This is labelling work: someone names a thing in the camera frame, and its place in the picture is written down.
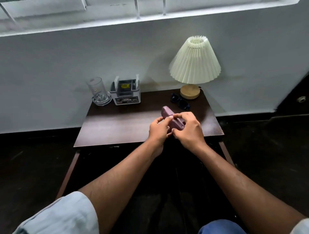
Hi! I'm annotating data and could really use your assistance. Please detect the dark wooden table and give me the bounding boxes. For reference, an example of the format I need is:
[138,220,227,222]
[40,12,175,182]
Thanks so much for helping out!
[55,88,236,201]

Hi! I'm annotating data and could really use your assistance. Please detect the pink glasses case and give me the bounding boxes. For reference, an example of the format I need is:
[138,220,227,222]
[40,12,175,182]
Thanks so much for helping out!
[161,106,186,132]

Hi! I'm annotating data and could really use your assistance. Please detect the light blue right sleeve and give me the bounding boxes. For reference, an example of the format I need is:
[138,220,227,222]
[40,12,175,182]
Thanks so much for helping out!
[288,218,309,234]

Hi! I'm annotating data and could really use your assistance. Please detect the person's right hand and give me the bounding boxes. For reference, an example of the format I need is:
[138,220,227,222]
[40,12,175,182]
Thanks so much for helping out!
[172,112,209,155]

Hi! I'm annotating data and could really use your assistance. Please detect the person's left hand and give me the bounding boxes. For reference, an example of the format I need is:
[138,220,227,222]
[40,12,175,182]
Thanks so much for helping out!
[148,115,174,158]

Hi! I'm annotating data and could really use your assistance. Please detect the dark sunglasses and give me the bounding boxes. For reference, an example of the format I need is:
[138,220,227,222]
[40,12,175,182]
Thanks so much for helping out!
[170,93,191,111]

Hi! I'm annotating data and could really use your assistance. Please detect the white window frame with bars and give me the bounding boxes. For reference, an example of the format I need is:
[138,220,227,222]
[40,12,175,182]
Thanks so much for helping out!
[0,0,300,37]

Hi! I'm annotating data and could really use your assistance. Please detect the white desk organizer box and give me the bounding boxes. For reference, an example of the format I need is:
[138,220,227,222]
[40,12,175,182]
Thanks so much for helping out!
[110,74,141,105]

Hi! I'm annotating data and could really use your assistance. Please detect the person's right forearm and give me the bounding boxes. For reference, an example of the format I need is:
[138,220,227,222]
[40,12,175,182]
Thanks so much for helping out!
[193,143,307,234]

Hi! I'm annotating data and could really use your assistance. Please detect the light blue sleeve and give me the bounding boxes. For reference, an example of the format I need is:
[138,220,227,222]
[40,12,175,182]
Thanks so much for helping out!
[12,191,100,234]
[288,218,309,234]

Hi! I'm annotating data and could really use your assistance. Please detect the pleated cream table lamp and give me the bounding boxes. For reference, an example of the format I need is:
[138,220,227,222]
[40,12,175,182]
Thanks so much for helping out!
[169,35,222,100]

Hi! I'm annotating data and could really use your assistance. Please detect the light blue left sleeve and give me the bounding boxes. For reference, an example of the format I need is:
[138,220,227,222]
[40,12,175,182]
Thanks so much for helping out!
[12,191,100,234]

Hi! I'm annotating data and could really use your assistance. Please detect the blue trousers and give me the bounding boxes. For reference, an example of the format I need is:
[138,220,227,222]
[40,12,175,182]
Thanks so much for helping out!
[197,219,247,234]

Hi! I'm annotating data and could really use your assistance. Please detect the clear glass mug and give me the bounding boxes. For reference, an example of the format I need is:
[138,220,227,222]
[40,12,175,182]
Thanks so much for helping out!
[86,77,112,106]

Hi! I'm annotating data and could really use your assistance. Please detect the person's left forearm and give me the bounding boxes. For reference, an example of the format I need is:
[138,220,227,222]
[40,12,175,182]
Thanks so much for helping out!
[78,139,166,234]

